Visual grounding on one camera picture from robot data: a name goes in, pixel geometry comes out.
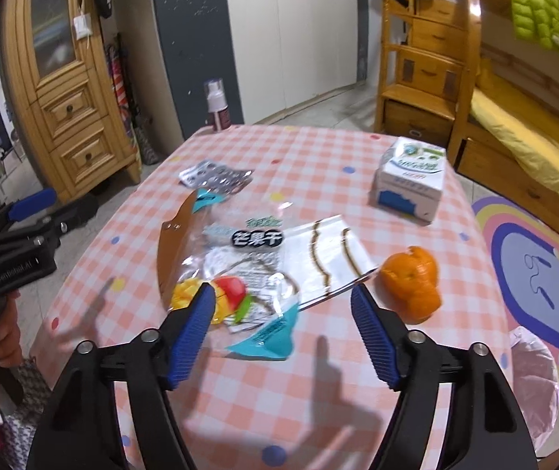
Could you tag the white blue milk carton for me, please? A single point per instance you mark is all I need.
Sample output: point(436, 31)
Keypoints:
point(406, 181)

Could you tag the bundle of umbrellas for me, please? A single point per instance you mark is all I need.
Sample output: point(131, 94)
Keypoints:
point(120, 93)

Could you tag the yellow bed sheet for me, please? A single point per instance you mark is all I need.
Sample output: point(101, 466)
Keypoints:
point(529, 142)

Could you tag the white grey wardrobe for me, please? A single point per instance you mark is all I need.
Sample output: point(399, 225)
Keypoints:
point(279, 34)

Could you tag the clear zip bag brown trim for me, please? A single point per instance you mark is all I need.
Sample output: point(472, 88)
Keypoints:
point(328, 254)

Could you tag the pink checked tablecloth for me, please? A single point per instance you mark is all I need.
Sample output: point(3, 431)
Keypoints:
point(269, 401)

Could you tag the wooden stair drawers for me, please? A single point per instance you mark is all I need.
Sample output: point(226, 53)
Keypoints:
point(426, 73)

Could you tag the silver blister pack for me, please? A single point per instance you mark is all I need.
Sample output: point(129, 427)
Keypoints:
point(216, 176)

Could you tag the bin with pink bag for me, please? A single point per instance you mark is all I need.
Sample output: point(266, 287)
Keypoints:
point(539, 387)

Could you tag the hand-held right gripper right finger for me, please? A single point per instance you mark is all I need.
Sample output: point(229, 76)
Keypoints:
point(375, 338)

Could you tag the white hanging tag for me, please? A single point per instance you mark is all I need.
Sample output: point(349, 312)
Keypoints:
point(83, 27)

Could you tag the small spray bottle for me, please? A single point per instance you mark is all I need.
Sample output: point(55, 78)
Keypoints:
point(218, 107)

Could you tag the orange peel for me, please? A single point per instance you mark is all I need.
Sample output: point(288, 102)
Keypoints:
point(411, 284)

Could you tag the rainbow oval rug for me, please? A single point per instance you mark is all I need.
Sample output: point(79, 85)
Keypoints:
point(543, 279)

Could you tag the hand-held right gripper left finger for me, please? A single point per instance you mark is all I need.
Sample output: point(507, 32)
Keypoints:
point(191, 333)

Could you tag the clear dried fruit snack bag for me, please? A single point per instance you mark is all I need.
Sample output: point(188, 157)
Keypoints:
point(240, 254)

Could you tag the wooden glass door cabinet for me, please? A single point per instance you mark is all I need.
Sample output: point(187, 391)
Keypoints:
point(74, 107)

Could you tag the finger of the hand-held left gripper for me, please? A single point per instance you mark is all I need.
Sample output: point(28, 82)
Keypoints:
point(32, 203)
point(74, 210)

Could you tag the wooden bunk bed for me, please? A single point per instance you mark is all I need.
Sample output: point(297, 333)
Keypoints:
point(504, 166)

